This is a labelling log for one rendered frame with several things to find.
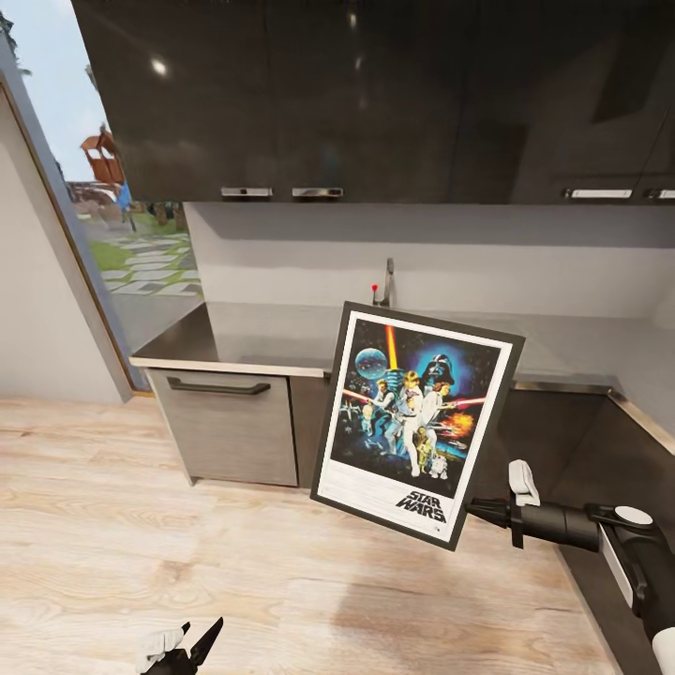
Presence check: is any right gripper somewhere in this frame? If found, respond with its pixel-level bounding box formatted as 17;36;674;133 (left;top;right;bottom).
463;489;567;548

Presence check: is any poster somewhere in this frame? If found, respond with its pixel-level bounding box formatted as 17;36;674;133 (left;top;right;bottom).
310;301;526;552

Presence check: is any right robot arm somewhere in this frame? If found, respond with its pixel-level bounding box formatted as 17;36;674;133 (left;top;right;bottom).
463;459;675;675

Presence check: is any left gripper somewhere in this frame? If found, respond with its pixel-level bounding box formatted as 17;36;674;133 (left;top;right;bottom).
139;616;224;675

